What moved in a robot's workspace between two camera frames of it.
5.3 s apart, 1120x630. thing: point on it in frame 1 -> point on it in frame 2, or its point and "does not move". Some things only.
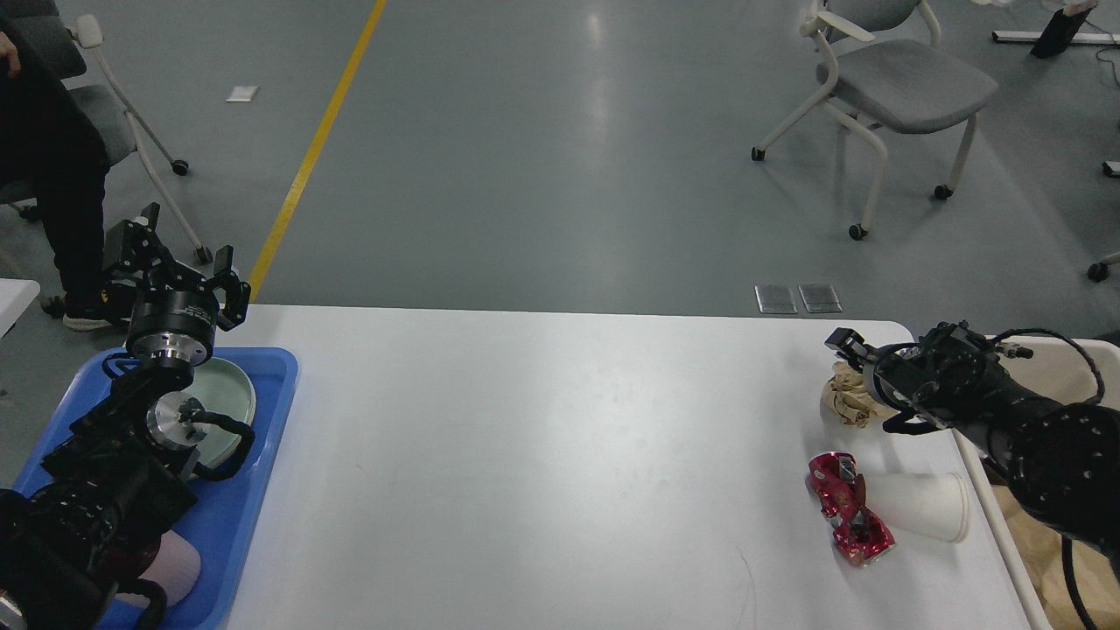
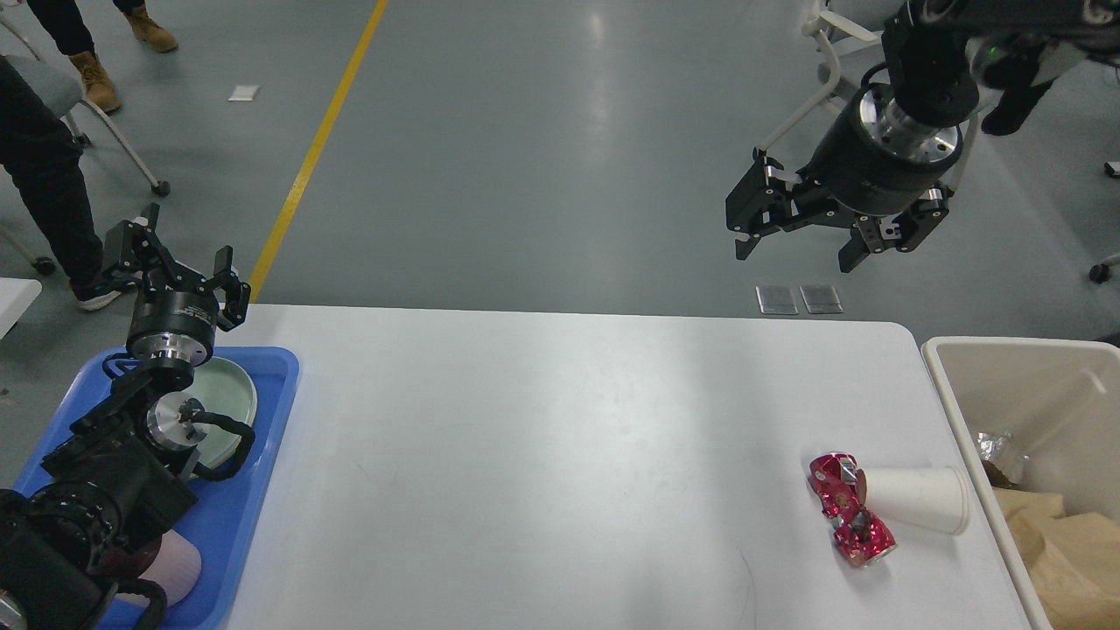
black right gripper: (898, 364) -> (876, 160)
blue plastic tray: (215, 521) does not move
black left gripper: (173, 326) does not move
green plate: (222, 388) does not move
